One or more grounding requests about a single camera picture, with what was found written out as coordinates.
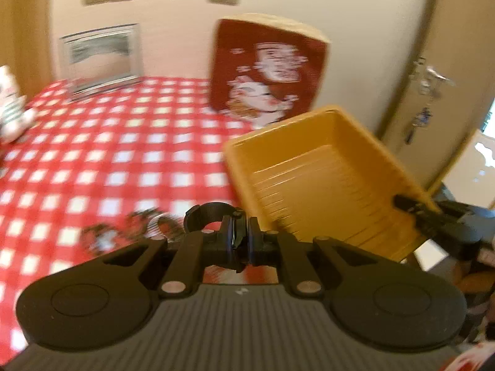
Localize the black bangle bracelet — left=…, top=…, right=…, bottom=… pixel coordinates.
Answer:
left=183, top=203, right=249, bottom=273

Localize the dark wooden bead necklace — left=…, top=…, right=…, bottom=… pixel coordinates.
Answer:
left=79, top=207, right=187, bottom=254

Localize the yellow plastic tray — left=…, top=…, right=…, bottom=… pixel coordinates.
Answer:
left=223, top=105, right=439, bottom=261

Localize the red white checkered tablecloth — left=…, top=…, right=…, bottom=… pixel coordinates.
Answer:
left=1, top=77, right=252, bottom=361

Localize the wooden door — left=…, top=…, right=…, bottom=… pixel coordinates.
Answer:
left=382, top=0, right=494, bottom=188

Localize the red lucky cat cushion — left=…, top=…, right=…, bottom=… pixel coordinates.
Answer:
left=209, top=13, right=330, bottom=127

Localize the white bunny plush toy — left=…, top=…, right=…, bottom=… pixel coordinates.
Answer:
left=1, top=65, right=37, bottom=144

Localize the silver door handle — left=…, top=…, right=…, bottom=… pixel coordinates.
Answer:
left=409, top=57, right=456, bottom=99

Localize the silver picture frame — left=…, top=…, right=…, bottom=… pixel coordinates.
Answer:
left=59, top=23, right=144, bottom=100

